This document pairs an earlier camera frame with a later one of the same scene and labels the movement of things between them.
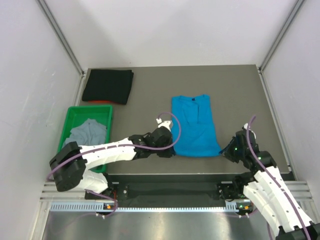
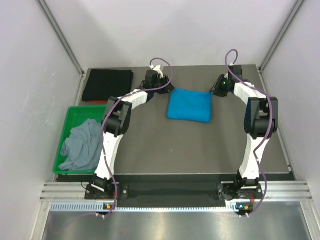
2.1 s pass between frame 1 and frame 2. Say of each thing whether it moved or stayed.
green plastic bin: stayed
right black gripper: moved
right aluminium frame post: stayed
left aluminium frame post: stayed
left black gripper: moved
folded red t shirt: stayed
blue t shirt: moved
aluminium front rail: stayed
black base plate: stayed
